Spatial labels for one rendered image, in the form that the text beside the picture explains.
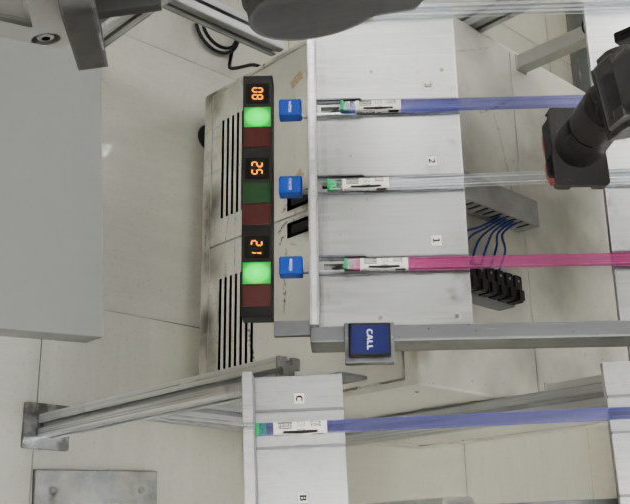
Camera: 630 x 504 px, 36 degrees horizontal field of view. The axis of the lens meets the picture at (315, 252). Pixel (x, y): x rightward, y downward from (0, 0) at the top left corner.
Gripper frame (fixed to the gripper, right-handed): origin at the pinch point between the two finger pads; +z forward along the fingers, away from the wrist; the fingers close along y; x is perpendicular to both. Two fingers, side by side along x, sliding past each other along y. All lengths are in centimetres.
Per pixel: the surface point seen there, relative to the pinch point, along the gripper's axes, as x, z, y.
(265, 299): 37.5, 5.5, -14.3
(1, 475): 81, 56, -30
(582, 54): -77, 179, 122
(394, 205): 20.7, 3.0, -2.7
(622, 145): -9.4, 0.2, 4.3
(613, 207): -7.1, 0.5, -4.2
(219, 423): 45, 45, -24
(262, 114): 37.4, 5.3, 11.6
